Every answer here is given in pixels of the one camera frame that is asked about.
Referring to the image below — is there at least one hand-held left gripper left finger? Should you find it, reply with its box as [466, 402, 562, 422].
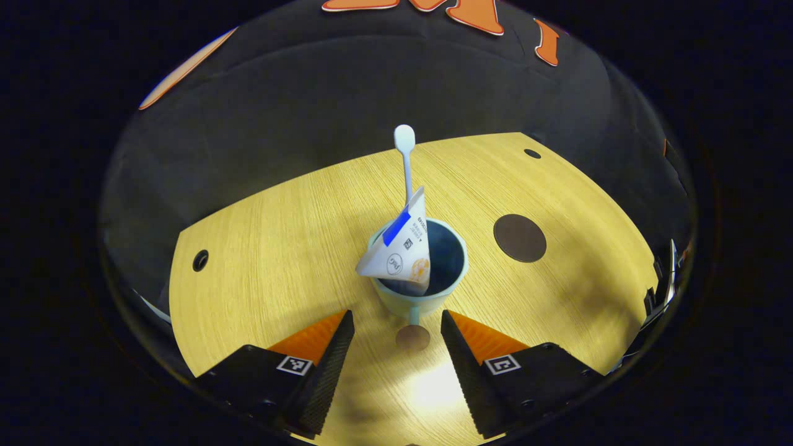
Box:
[193, 310, 356, 437]

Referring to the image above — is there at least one light blue cup wooden handle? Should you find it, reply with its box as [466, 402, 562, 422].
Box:
[367, 217, 470, 352]

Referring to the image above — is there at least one dark brown round coaster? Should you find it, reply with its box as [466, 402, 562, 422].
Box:
[493, 214, 548, 263]

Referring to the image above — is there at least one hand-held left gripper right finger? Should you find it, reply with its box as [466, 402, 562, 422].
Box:
[440, 310, 605, 439]

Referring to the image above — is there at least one white toothpaste tube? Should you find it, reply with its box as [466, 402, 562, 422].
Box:
[355, 186, 432, 297]

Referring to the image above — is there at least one black backdrop cloth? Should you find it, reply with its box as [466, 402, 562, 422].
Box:
[99, 0, 694, 310]

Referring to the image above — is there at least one wooden desktop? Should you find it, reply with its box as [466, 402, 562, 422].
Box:
[169, 131, 659, 446]

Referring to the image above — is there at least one white and blue toothbrush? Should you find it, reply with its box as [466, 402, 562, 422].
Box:
[394, 124, 417, 208]

